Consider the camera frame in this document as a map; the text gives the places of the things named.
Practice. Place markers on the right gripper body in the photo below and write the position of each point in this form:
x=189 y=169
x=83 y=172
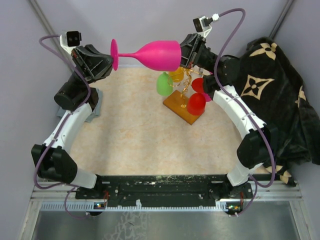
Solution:
x=204 y=59

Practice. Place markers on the orange plastic wine glass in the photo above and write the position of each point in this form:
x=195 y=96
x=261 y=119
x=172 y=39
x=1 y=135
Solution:
x=177 y=76

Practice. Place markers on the red plastic wine glass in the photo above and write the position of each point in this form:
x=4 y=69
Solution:
x=197 y=102

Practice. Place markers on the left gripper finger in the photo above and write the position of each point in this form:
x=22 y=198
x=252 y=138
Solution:
x=94 y=53
x=99 y=71

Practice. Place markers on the magenta wine glass front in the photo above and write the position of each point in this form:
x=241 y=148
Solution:
x=160 y=55

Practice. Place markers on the black floral blanket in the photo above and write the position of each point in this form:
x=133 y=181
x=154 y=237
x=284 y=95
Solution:
x=273 y=89

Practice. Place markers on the gold wire wine glass rack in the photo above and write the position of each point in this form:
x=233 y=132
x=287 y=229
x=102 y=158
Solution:
x=177 y=101

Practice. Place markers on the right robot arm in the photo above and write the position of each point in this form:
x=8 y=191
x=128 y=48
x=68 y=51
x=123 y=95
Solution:
x=259 y=140

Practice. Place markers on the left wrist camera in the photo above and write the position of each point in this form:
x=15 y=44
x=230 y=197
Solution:
x=69 y=40

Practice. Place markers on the grey cloth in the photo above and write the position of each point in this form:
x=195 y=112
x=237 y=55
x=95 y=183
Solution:
x=97 y=110

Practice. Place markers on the magenta wine glass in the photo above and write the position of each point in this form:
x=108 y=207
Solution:
x=207 y=97
x=160 y=55

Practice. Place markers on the clear wine glass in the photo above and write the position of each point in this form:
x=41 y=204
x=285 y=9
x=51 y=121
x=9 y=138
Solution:
x=200 y=71

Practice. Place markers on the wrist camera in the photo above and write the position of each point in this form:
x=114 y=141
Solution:
x=69 y=40
x=202 y=24

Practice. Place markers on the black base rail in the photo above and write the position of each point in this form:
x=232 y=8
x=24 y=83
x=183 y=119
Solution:
x=164 y=190

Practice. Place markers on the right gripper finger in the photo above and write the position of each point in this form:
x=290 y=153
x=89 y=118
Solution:
x=187 y=61
x=189 y=44

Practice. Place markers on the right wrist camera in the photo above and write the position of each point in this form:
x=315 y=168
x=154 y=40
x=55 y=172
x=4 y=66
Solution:
x=202 y=24

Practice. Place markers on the green plastic wine glass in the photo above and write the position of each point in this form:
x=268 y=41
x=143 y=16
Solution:
x=164 y=84

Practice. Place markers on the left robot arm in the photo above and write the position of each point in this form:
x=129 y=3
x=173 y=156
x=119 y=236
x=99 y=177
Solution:
x=80 y=103

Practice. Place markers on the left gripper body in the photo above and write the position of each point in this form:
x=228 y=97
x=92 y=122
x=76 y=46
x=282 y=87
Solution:
x=80 y=63

